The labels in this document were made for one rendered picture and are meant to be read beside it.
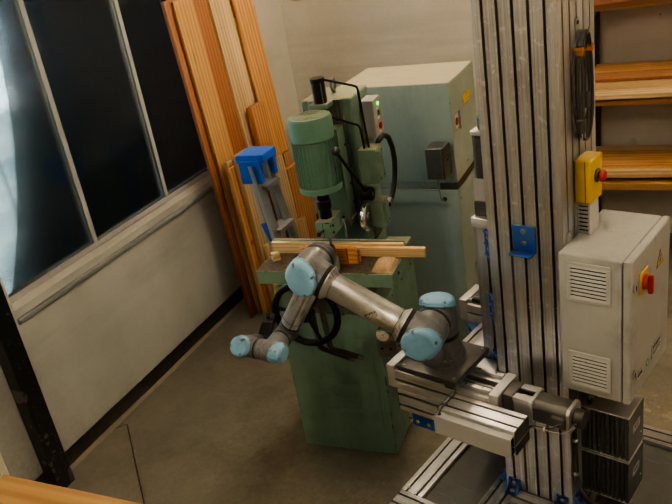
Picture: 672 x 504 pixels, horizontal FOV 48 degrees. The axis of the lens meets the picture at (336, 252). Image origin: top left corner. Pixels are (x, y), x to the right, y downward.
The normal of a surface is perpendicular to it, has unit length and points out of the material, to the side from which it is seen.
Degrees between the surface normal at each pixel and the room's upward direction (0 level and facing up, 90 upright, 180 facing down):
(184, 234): 90
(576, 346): 90
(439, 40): 90
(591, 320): 90
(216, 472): 0
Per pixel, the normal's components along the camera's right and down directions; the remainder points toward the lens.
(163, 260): 0.91, 0.04
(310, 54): -0.40, 0.44
